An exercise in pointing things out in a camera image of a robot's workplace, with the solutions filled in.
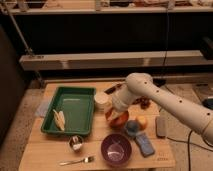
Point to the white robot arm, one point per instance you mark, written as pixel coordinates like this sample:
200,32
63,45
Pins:
196,117

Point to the white plastic cup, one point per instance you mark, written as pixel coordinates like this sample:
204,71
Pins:
102,102

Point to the yellow red apple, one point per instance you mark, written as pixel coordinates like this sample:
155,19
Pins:
143,122

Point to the small metal cup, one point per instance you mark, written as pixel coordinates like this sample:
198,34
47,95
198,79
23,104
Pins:
76,142

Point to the green plastic tray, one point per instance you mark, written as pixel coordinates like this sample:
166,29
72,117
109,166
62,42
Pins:
77,105

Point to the orange plastic bowl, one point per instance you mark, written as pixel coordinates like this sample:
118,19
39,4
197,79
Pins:
119,122

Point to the bunch of dark grapes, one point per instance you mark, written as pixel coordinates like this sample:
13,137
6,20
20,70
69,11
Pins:
143,102

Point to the blue round sponge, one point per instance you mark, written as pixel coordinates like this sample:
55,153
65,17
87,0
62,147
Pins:
131,128

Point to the wooden shelf beam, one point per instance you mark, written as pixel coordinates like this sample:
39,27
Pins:
113,60

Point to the pale corn cob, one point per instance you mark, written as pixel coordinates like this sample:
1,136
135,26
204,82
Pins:
59,120

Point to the purple plastic bowl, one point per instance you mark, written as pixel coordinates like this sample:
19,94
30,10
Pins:
116,150

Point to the grey rectangular block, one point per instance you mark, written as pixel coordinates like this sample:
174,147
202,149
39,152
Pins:
160,126

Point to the blue rectangular sponge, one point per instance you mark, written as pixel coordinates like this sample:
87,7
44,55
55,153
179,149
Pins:
144,145

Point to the silver metal fork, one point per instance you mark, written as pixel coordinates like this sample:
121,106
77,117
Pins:
84,160

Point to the black handled tool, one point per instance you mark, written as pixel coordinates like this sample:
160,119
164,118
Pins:
113,88

